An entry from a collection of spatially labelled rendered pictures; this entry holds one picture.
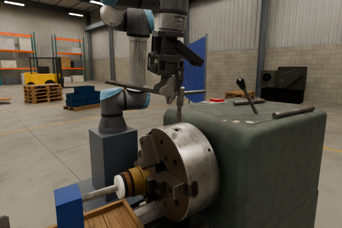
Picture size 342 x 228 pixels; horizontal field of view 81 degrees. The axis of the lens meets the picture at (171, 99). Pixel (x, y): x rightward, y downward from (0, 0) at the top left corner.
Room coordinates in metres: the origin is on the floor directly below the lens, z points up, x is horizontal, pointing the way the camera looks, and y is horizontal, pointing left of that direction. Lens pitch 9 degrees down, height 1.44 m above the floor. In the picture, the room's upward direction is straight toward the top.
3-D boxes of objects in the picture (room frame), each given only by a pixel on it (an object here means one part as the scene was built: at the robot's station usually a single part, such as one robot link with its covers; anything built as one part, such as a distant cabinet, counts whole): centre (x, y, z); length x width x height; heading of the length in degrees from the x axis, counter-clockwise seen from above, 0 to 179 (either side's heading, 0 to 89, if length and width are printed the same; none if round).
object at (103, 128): (1.08, 0.33, 1.15); 0.15 x 0.15 x 0.10
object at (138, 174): (0.59, 0.12, 1.08); 0.09 x 0.09 x 0.09; 34
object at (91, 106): (7.22, 3.16, 0.39); 1.20 x 0.80 x 0.79; 144
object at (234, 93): (8.44, -2.94, 0.22); 1.25 x 0.86 x 0.44; 139
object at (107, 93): (1.08, 0.32, 1.27); 0.13 x 0.12 x 0.14; 111
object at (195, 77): (7.56, -0.69, 1.18); 4.12 x 0.80 x 2.35; 7
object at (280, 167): (0.92, -0.33, 1.06); 0.59 x 0.48 x 0.39; 124
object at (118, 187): (0.53, 0.21, 1.08); 0.13 x 0.07 x 0.07; 124
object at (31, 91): (8.62, 5.54, 0.36); 1.26 x 0.86 x 0.73; 147
